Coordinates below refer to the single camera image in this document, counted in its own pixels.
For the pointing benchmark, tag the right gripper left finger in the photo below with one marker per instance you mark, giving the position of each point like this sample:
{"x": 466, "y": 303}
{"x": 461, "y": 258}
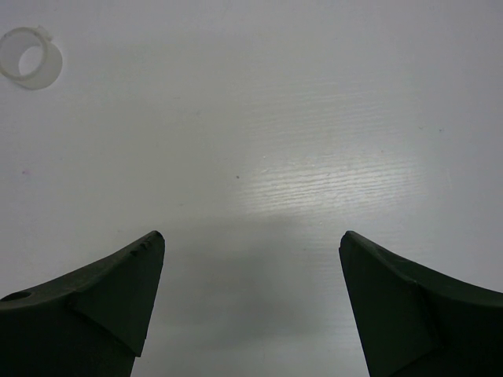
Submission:
{"x": 92, "y": 321}

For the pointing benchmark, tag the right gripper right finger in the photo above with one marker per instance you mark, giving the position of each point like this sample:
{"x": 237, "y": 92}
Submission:
{"x": 415, "y": 321}

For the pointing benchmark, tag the small white tape roll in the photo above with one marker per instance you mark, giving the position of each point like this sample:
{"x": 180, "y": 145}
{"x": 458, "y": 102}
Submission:
{"x": 29, "y": 58}

